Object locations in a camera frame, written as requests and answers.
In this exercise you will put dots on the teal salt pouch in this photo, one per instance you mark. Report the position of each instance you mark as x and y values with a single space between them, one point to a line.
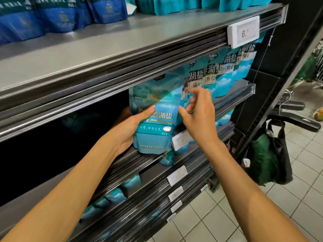
159 103

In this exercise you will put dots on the row of teal packets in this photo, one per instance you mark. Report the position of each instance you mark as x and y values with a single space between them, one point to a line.
191 3

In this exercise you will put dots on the green folded bag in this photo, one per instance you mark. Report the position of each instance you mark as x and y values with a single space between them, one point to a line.
262 161

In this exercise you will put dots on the person's right thumb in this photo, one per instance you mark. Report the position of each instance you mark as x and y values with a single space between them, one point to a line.
185 115

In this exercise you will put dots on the row of teal pouches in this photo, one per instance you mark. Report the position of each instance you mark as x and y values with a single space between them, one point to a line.
128 185
222 70

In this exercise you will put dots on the large white electronic price tag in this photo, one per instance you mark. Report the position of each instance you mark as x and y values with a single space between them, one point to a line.
243 32

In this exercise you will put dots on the white hanging tag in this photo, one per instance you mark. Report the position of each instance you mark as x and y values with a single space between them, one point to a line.
246 163

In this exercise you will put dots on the person's left forearm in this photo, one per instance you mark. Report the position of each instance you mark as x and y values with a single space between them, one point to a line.
63 194

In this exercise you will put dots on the black tote bag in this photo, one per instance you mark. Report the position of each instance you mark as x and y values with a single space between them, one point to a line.
284 158

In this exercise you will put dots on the person's left thumb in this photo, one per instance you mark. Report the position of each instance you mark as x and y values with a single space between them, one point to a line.
147 113

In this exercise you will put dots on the green plastic bag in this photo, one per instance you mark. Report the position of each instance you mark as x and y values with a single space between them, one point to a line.
306 70

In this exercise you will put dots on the dark blue packet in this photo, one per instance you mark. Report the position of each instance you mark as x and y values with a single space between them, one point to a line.
60 15
17 22
108 10

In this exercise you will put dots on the black shelf side panel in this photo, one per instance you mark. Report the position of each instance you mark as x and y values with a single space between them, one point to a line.
290 35

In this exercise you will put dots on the person's right forearm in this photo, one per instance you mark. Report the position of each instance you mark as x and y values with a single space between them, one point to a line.
249 199

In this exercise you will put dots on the metal shopping cart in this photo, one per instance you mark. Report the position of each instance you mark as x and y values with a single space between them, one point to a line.
318 60

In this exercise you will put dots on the small white price tag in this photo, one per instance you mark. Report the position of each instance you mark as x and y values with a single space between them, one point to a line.
204 188

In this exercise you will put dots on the person's left hand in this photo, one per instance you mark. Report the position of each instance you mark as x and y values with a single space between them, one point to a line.
123 133

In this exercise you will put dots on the person's right hand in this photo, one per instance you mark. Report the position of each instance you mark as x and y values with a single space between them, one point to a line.
201 118

